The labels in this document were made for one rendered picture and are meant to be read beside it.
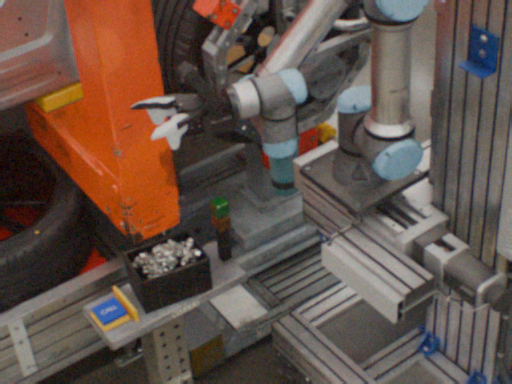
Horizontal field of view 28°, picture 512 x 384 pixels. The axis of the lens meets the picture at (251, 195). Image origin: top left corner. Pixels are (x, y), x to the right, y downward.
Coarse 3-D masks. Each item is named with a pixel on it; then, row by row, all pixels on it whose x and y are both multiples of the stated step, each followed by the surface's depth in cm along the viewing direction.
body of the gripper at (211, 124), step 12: (180, 96) 209; (192, 96) 208; (228, 96) 207; (180, 108) 205; (192, 108) 204; (204, 108) 204; (228, 108) 209; (204, 120) 206; (216, 120) 209; (228, 120) 210; (192, 132) 207; (204, 132) 207; (216, 132) 210; (192, 144) 207
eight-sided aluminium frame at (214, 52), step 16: (240, 0) 275; (256, 0) 272; (240, 16) 272; (352, 16) 302; (224, 32) 273; (240, 32) 275; (208, 48) 276; (224, 48) 274; (352, 48) 309; (368, 48) 307; (208, 64) 280; (224, 64) 277; (352, 64) 308; (208, 80) 283; (224, 80) 280; (352, 80) 310; (336, 96) 310; (304, 112) 311; (320, 112) 310; (240, 128) 293; (256, 128) 297; (304, 128) 309
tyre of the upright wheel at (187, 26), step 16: (160, 0) 286; (176, 0) 281; (192, 0) 276; (160, 16) 286; (176, 16) 280; (192, 16) 275; (160, 32) 286; (176, 32) 281; (192, 32) 276; (208, 32) 279; (160, 48) 288; (176, 48) 281; (192, 48) 279; (160, 64) 291; (176, 64) 283; (192, 64) 282; (176, 80) 286
